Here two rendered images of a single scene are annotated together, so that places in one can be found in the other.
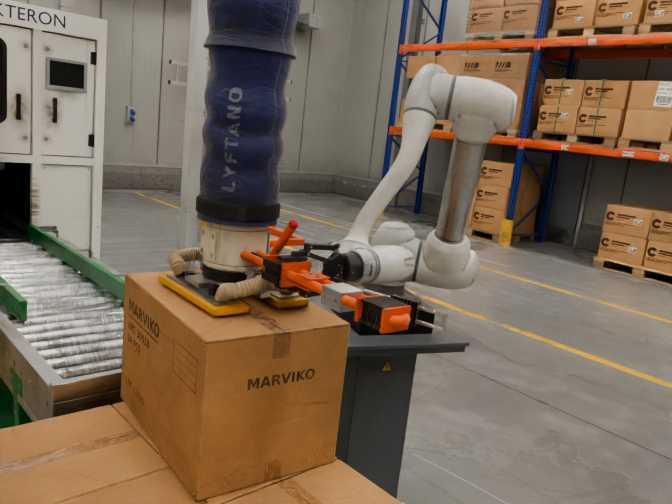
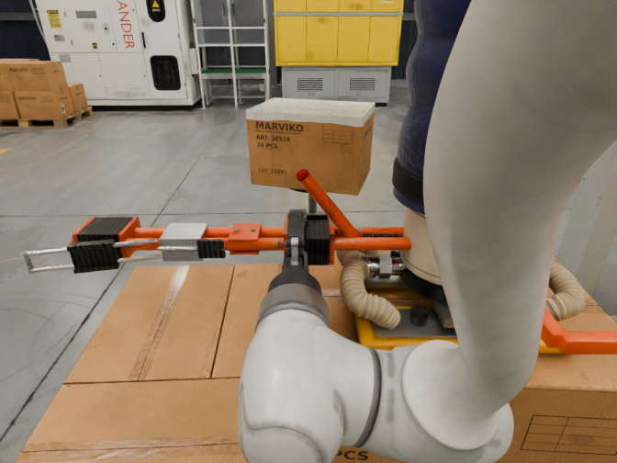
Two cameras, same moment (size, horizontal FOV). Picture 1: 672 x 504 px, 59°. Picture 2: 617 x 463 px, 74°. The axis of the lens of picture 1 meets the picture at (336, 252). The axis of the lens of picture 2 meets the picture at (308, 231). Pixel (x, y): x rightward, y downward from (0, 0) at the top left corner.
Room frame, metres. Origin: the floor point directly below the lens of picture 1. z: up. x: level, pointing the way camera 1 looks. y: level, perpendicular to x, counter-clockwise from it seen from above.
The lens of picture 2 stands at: (1.83, -0.36, 1.41)
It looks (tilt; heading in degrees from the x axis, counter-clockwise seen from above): 27 degrees down; 130
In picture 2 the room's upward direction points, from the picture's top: straight up
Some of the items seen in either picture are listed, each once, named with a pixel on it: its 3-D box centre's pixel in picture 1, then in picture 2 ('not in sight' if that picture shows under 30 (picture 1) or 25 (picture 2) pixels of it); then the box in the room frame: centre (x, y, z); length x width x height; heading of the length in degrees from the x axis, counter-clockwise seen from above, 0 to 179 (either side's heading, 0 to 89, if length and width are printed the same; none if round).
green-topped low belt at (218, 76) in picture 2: not in sight; (237, 88); (-4.42, 4.92, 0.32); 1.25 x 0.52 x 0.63; 42
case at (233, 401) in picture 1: (224, 363); (424, 376); (1.61, 0.28, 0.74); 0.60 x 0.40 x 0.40; 37
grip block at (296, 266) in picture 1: (286, 270); (308, 238); (1.43, 0.12, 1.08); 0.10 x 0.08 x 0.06; 130
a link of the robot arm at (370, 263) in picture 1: (360, 266); (293, 321); (1.56, -0.07, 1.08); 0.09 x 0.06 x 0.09; 40
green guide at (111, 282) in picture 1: (80, 257); not in sight; (3.17, 1.38, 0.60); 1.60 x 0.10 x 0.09; 43
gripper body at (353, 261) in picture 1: (338, 267); (295, 287); (1.51, -0.01, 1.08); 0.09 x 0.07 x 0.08; 130
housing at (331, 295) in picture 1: (341, 297); (185, 242); (1.26, -0.02, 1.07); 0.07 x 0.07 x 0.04; 40
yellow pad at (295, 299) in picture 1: (261, 281); (461, 321); (1.68, 0.21, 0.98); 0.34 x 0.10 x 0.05; 40
